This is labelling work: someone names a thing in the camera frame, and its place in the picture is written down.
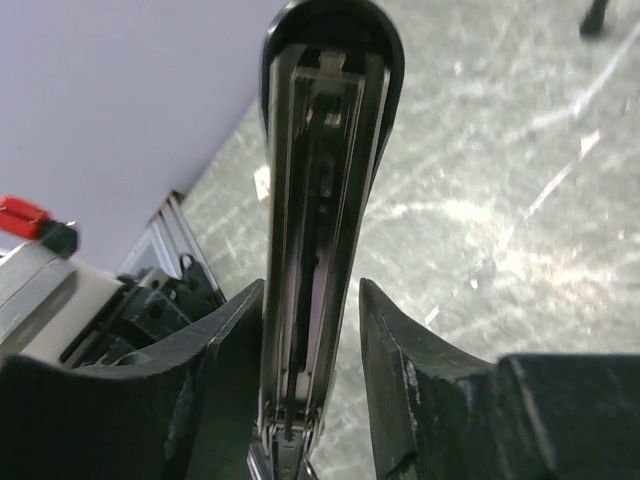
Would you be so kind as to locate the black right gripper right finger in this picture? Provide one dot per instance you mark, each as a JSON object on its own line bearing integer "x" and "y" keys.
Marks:
{"x": 437, "y": 412}

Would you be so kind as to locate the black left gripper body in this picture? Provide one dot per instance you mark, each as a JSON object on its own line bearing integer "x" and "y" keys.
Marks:
{"x": 145, "y": 309}

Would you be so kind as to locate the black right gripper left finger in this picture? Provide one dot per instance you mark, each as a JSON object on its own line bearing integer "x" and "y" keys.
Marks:
{"x": 183, "y": 408}

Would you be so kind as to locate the beige metal stapler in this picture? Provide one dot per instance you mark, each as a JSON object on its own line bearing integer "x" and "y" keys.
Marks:
{"x": 331, "y": 77}

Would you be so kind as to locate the small cardboard staple box lid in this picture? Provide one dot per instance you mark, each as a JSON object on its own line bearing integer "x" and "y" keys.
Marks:
{"x": 262, "y": 182}

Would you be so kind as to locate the black tripod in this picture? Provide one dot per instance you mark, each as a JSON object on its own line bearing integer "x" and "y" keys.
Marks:
{"x": 593, "y": 22}

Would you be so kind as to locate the aluminium rail frame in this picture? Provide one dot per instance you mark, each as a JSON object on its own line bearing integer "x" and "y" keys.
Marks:
{"x": 164, "y": 240}

